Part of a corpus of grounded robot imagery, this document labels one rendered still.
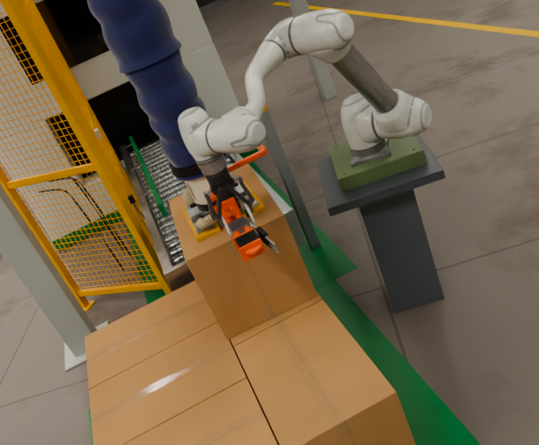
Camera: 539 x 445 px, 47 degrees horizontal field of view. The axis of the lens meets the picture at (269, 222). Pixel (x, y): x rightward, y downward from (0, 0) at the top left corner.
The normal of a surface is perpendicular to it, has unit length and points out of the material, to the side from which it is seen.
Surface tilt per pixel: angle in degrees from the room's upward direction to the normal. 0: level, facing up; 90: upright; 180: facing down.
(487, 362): 0
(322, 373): 0
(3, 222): 90
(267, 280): 90
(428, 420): 0
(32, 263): 90
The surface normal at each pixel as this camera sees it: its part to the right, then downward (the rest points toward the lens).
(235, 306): 0.25, 0.40
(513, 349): -0.35, -0.81
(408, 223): 0.03, 0.49
